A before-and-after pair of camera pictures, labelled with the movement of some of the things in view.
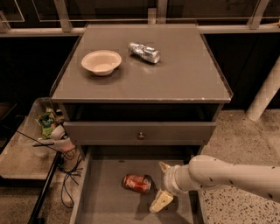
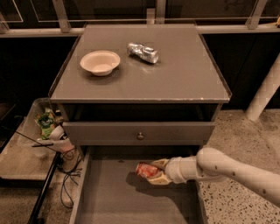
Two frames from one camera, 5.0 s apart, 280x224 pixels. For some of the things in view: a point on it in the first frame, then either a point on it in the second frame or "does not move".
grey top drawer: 142,133 does not move
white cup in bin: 57,133 does not move
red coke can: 141,183 → 146,170
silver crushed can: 143,52 does not move
